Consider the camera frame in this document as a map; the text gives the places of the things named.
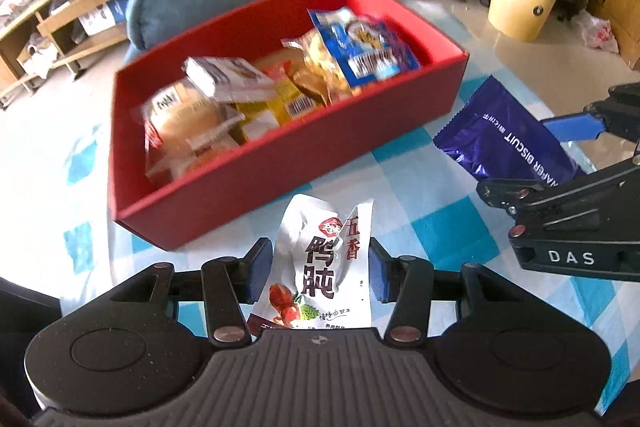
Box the blue snack packet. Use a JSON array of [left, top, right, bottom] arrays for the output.
[[307, 7, 421, 82]]

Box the blue white carton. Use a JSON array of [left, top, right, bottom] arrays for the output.
[[79, 0, 130, 35]]

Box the clear bread pastry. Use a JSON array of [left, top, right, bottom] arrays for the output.
[[131, 79, 246, 182]]

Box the white handled bag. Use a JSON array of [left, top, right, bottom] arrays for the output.
[[17, 32, 60, 78]]

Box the white packet with black print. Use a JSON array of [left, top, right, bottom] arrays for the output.
[[181, 56, 278, 102]]

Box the red cardboard box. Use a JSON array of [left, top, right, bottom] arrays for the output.
[[107, 0, 470, 253]]

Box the clear bag of yellow puffs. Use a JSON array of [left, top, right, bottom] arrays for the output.
[[281, 29, 361, 105]]

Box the blue white checkered tablecloth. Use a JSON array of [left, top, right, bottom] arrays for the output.
[[30, 52, 640, 408]]

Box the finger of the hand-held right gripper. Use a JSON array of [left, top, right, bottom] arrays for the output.
[[475, 154, 640, 228], [541, 82, 640, 145]]

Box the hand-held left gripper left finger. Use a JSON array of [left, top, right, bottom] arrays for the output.
[[107, 237, 275, 349]]

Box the white pouch with red print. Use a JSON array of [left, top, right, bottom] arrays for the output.
[[247, 193, 376, 338]]

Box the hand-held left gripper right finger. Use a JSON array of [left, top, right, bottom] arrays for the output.
[[367, 237, 531, 348]]

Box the red yellow snack packet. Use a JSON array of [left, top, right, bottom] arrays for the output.
[[234, 77, 327, 144]]

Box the tan gold snack packet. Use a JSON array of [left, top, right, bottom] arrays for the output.
[[255, 57, 333, 108]]

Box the purple wafer packet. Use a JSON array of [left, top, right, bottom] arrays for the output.
[[432, 75, 583, 195]]

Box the white plastic bag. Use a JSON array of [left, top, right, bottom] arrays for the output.
[[570, 9, 621, 55]]

